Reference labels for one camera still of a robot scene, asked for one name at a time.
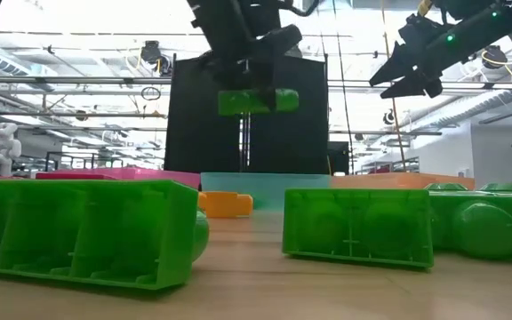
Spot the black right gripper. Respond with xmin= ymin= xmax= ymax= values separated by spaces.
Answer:
xmin=369 ymin=26 xmax=484 ymax=100

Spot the short green toy block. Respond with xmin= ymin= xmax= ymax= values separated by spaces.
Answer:
xmin=423 ymin=181 xmax=512 ymax=194
xmin=281 ymin=187 xmax=436 ymax=269

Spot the small yellow toy block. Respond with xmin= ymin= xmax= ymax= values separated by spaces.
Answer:
xmin=197 ymin=190 xmax=254 ymax=220

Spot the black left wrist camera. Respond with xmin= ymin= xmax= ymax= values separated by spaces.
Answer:
xmin=249 ymin=24 xmax=304 ymax=61

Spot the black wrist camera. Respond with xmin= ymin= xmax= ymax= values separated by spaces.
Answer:
xmin=397 ymin=12 xmax=444 ymax=48
xmin=249 ymin=24 xmax=304 ymax=61

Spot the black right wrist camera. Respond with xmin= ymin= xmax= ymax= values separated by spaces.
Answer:
xmin=397 ymin=12 xmax=444 ymax=48

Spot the white humanoid robot figure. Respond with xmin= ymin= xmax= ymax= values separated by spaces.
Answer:
xmin=0 ymin=122 xmax=23 ymax=178

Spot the translucent orange plastic bin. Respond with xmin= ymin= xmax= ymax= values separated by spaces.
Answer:
xmin=329 ymin=172 xmax=476 ymax=191

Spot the translucent teal plastic bin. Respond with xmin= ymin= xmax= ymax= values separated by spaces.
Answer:
xmin=199 ymin=172 xmax=332 ymax=212

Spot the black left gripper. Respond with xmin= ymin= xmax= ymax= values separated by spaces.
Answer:
xmin=200 ymin=25 xmax=304 ymax=112

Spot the translucent red plastic bin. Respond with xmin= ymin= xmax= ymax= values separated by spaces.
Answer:
xmin=35 ymin=166 xmax=202 ymax=191

